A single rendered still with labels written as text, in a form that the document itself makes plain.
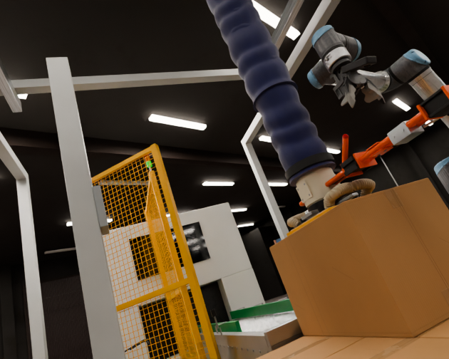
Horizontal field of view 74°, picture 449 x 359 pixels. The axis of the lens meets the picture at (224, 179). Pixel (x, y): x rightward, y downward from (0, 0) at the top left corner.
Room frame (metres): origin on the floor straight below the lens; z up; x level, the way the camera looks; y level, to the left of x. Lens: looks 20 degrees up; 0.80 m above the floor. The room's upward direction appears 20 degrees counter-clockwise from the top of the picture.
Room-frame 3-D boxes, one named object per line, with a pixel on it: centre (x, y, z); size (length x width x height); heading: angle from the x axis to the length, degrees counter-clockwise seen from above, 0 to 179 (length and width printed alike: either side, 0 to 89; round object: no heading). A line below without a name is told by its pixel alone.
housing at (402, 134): (0.89, -0.57, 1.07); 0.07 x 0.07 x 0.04; 25
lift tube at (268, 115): (1.31, -0.38, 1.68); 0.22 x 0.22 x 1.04
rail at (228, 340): (2.56, 0.52, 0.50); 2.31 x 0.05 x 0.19; 24
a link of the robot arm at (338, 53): (0.95, -0.55, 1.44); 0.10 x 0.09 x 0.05; 114
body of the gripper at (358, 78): (0.96, -0.55, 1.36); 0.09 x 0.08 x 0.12; 24
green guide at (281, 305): (3.12, 0.12, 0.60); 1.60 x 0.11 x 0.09; 24
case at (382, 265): (1.29, -0.39, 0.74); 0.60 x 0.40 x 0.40; 23
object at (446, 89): (0.76, -0.63, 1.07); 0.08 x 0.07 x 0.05; 25
